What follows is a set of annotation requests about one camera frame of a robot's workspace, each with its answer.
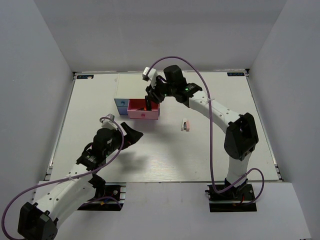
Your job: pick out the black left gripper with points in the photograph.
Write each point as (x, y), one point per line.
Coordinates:
(132, 136)

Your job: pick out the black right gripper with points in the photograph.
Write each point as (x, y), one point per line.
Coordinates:
(153, 92)

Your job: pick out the pink highlighter black body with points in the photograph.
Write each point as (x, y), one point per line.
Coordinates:
(148, 105)

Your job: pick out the pink drawer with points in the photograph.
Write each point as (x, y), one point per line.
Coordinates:
(134, 104)

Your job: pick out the dark blue drawer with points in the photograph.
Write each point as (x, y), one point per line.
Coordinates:
(122, 110)

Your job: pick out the light blue drawer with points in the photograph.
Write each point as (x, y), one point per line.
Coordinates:
(121, 102)

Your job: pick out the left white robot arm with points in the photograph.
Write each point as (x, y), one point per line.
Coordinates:
(42, 219)

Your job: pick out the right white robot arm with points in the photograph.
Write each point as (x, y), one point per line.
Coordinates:
(240, 130)

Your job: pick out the white drawer organizer cabinet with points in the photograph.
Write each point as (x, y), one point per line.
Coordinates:
(130, 86)

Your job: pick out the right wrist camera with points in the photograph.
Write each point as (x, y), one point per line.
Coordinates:
(150, 74)

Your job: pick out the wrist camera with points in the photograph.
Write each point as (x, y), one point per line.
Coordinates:
(150, 74)
(108, 122)

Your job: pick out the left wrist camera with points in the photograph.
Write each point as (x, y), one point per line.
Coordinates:
(108, 122)

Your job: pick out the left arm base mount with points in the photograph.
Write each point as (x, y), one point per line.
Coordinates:
(110, 199)

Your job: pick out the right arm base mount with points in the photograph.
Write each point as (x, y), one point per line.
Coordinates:
(227, 202)

